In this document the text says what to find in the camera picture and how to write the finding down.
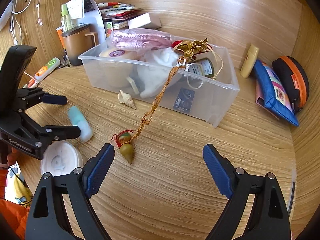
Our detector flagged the clear plastic storage box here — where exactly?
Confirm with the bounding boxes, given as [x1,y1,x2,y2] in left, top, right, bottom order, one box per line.
[78,39,240,129]

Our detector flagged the person's left forearm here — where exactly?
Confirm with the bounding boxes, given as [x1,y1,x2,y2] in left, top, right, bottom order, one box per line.
[0,167,33,240]

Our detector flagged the yellow tube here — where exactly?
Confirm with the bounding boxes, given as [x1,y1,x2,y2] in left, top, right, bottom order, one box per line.
[240,44,260,78]

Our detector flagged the teal white packet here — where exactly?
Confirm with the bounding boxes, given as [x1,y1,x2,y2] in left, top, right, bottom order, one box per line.
[69,106,93,143]

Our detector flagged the white plastic stand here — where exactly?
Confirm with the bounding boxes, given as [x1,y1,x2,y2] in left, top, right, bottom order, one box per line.
[82,0,107,45]

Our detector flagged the printed cloth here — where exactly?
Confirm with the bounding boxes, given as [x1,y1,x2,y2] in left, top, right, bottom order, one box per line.
[5,165,33,207]

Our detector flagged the gourd charm with braided cord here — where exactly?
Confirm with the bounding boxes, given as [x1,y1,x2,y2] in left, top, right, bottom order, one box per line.
[111,60,187,165]

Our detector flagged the wooden desktop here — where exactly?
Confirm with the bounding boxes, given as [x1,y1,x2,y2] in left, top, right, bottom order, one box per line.
[15,55,296,240]

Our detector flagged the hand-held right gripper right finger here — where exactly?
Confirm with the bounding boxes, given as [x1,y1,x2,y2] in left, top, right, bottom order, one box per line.
[202,144,293,240]

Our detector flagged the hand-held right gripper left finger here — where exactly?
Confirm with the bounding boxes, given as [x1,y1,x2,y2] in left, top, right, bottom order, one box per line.
[25,143,115,240]

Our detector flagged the marker pens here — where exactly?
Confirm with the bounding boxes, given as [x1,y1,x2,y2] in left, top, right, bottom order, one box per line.
[22,79,38,90]

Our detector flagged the blue staple box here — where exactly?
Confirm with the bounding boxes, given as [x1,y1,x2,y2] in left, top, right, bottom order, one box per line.
[173,87,195,111]

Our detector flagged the white tape roll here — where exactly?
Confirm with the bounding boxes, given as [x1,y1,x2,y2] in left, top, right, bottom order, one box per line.
[99,49,138,88]

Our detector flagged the person's left hand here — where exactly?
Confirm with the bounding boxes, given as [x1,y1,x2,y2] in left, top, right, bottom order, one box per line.
[0,147,21,168]

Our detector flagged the cream seashell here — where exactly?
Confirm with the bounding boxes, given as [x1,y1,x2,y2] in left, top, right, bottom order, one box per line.
[118,90,137,110]

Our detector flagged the white green glue tube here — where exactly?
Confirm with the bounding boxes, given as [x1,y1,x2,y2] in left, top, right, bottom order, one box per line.
[35,57,61,82]

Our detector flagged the dark green jar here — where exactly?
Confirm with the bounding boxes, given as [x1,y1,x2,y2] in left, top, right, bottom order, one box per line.
[186,57,215,78]

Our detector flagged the white drawstring pouch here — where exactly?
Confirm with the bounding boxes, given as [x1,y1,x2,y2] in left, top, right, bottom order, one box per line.
[136,47,187,99]

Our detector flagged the orange tube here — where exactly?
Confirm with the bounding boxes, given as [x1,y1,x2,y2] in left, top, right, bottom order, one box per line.
[56,27,66,50]

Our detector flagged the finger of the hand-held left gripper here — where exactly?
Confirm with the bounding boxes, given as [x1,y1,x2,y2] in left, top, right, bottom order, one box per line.
[16,87,68,110]
[36,125,82,141]

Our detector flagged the light green bottle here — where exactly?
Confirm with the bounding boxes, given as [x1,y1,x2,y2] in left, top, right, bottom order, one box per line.
[61,4,73,30]

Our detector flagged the black orange zip case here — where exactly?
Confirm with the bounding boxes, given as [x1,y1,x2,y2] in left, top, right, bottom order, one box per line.
[272,56,310,113]

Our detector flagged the white paper note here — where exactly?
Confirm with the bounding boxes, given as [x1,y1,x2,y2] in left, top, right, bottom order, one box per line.
[66,0,85,20]

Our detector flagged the white cables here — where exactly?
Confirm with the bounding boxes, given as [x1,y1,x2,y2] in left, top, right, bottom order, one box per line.
[10,0,44,47]

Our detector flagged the pink mesh bag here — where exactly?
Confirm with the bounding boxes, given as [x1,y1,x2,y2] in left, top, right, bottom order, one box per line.
[106,29,173,51]

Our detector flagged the white cardboard box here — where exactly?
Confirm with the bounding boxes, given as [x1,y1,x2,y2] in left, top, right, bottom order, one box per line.
[128,12,162,30]

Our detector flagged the fruit printed box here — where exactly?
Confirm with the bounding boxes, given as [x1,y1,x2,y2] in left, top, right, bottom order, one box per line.
[104,20,113,38]

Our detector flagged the brown cup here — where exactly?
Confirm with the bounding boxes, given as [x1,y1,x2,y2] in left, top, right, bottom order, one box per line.
[61,24,96,66]

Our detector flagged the blue pencil case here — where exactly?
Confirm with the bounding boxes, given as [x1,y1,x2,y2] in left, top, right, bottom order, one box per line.
[254,60,300,127]

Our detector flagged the white round embossed container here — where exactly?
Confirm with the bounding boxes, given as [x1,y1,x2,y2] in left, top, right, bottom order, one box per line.
[41,141,84,178]

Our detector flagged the stack of booklets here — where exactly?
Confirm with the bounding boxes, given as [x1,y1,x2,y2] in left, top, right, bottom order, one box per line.
[98,2,143,21]

